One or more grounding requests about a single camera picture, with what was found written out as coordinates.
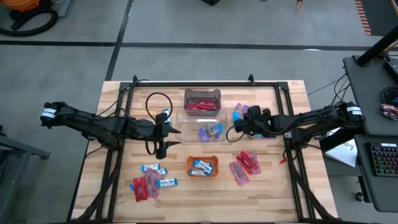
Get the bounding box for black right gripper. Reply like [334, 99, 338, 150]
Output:
[233, 105, 274, 138]

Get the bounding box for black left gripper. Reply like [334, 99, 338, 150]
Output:
[152, 111, 182, 160]

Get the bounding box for candy pile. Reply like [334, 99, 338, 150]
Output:
[381, 103, 398, 121]

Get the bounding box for clear packets inside bin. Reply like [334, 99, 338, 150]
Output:
[175, 109, 228, 144]

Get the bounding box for orange plastic bin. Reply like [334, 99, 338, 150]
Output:
[185, 155, 220, 179]

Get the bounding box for grey plastic bin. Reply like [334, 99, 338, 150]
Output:
[183, 88, 222, 118]

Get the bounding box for black desk base beam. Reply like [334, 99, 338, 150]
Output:
[319, 119, 364, 153]

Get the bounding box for white paper sheet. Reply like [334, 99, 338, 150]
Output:
[325, 126, 358, 168]

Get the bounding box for backlit black keyboard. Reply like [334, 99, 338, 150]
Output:
[369, 142, 398, 178]

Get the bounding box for grey metal table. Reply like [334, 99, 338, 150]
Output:
[0, 124, 52, 224]

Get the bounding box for black pole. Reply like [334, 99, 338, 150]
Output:
[356, 26, 398, 67]

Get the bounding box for dark mat orange edge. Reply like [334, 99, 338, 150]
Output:
[354, 0, 398, 37]

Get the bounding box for grey box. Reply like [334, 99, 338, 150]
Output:
[57, 0, 73, 18]

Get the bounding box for orange vacuum cleaner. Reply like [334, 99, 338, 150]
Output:
[0, 0, 41, 13]

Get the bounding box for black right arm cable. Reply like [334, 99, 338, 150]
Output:
[226, 126, 246, 143]

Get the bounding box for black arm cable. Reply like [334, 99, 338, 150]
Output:
[226, 126, 246, 143]
[145, 92, 174, 123]

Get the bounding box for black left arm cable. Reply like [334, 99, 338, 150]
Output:
[145, 92, 174, 123]

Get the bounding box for black aluminium table frame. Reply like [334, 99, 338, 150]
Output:
[70, 73, 338, 223]

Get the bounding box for coiled black cable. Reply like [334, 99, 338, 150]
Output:
[379, 86, 398, 105]

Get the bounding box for black vacuum hose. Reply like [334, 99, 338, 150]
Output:
[0, 7, 59, 37]

